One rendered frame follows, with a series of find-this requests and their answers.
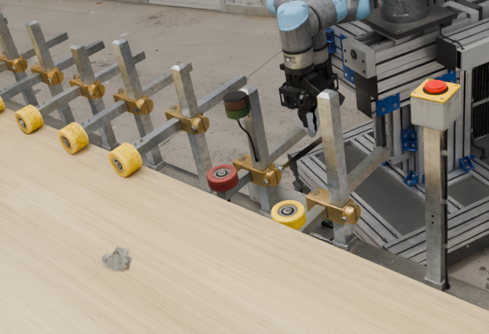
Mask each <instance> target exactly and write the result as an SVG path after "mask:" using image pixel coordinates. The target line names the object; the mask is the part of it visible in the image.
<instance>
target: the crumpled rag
mask: <svg viewBox="0 0 489 334"><path fill-rule="evenodd" d="M128 252H129V250H128V247H117V246H116V249H115V250H114V251H113V253H112V254H108V253H106V254H104V255H103V258H102V261H101V263H102V264H103V266H104V268H111V270H114V271H120V272H122V270H123V269H124V268H126V269H128V268H129V266H130V261H131V260H132V258H131V257H130V256H128V254H127V253H128Z"/></svg>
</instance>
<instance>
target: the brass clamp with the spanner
mask: <svg viewBox="0 0 489 334"><path fill-rule="evenodd" d="M244 156H245V160H244V161H239V160H238V158H237V159H236V160H234V161H233V162H232V163H233V166H234V167H235V168H236V171H237V172H238V171H240V170H241V169H244V170H248V171H250V175H251V178H252V180H251V181H250V182H251V183H255V184H257V185H259V186H262V187H265V188H267V187H268V186H273V187H275V186H277V185H278V184H279V182H280V180H281V178H282V172H281V170H279V169H277V168H276V167H275V164H273V163H271V165H270V166H268V167H267V168H266V169H265V170H264V171H262V170H258V169H255V168H254V167H253V162H252V158H251V156H250V155H247V154H244Z"/></svg>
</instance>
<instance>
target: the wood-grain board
mask: <svg viewBox="0 0 489 334"><path fill-rule="evenodd" d="M58 131H59V130H56V129H55V128H52V127H50V126H47V125H45V124H43V126H42V127H40V128H38V129H37V130H34V131H33V132H31V133H29V134H28V133H25V132H24V131H22V129H21V128H20V127H19V125H18V124H17V122H16V119H15V112H14V111H11V110H9V109H8V108H5V109H4V110H3V111H1V112H0V334H489V311H487V310H484V309H482V308H480V307H478V306H475V305H473V304H470V303H468V302H466V301H463V300H461V299H459V298H456V297H454V296H452V295H449V294H447V293H444V292H442V291H440V290H437V289H435V288H433V287H430V286H428V285H425V284H423V283H421V282H418V281H415V280H414V279H411V278H409V277H406V276H404V275H401V274H399V273H397V272H395V271H392V270H390V269H387V268H385V267H383V266H379V265H378V264H376V263H373V262H371V261H368V260H365V259H364V258H361V257H359V256H357V255H354V254H351V253H349V252H346V251H345V250H342V249H340V248H337V247H335V246H332V245H331V244H328V243H326V242H323V241H321V240H318V239H316V238H314V237H312V236H309V235H307V234H304V233H302V232H299V231H296V230H295V229H293V228H290V227H288V226H285V225H282V224H281V223H277V222H276V221H274V220H271V219H268V218H266V217H263V216H262V215H259V214H257V213H254V212H252V211H249V210H247V209H245V208H243V207H240V206H238V205H235V204H233V203H230V202H227V201H226V200H224V199H221V198H219V197H216V196H213V195H212V194H209V193H207V192H205V191H202V190H199V189H197V188H194V187H193V186H190V185H188V184H185V183H183V182H180V181H179V180H176V179H174V178H171V177H169V176H166V175H163V174H161V173H160V172H157V171H155V170H152V169H149V168H147V167H144V166H143V165H142V166H141V167H140V168H138V169H137V170H136V171H134V172H133V173H131V174H130V175H128V176H127V177H122V176H121V175H119V174H118V173H117V172H116V171H115V170H114V169H113V167H112V166H111V164H110V162H109V160H108V154H109V153H110V151H107V150H105V149H102V148H100V147H97V146H94V145H92V144H91V143H88V145H86V146H85V147H83V148H81V149H80V150H78V151H77V152H76V153H74V154H71V153H69V152H68V151H66V150H65V149H64V147H63V146H62V144H61V143H60V141H59V139H58V136H57V133H58ZM116 246H117V247H128V250H129V252H128V253H127V254H128V256H130V257H131V258H132V260H131V261H130V266H129V268H128V269H126V268H124V269H123V270H122V272H120V271H114V270H111V268H104V266H103V264H102V263H101V261H102V258H103V255H104V254H106V253H108V254H112V253H113V251H114V250H115V249H116Z"/></svg>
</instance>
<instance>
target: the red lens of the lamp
mask: <svg viewBox="0 0 489 334"><path fill-rule="evenodd" d="M244 93H245V94H246V95H245V98H244V99H242V100H240V101H237V102H233V103H232V102H231V103H230V102H227V101H225V100H224V99H223V103H224V106H225V109H227V110H230V111H236V110H239V109H242V108H244V107H246V106H247V104H248V99H247V93H246V92H244ZM224 97H225V95H224V96H223V98H224Z"/></svg>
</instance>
